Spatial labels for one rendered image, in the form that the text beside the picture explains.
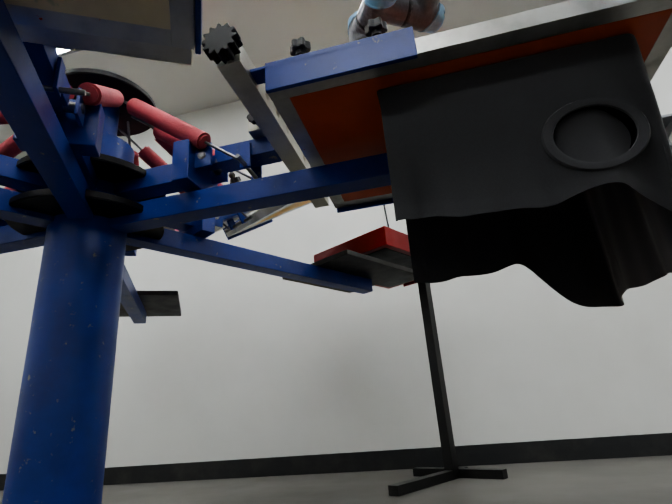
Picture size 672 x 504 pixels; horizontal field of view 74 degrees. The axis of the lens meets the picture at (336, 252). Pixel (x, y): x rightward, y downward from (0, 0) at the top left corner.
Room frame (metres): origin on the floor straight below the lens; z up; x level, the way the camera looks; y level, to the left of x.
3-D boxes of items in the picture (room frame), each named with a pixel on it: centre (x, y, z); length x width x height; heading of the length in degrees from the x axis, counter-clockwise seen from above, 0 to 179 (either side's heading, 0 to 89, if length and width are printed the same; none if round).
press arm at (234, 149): (1.05, 0.22, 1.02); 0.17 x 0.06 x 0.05; 78
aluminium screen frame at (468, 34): (0.93, -0.33, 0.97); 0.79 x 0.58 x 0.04; 78
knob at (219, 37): (0.68, 0.18, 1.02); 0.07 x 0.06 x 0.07; 78
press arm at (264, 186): (1.02, 0.09, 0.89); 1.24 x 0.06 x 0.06; 78
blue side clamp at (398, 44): (0.71, -0.04, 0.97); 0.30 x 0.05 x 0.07; 78
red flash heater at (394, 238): (2.20, -0.26, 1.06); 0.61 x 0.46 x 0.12; 138
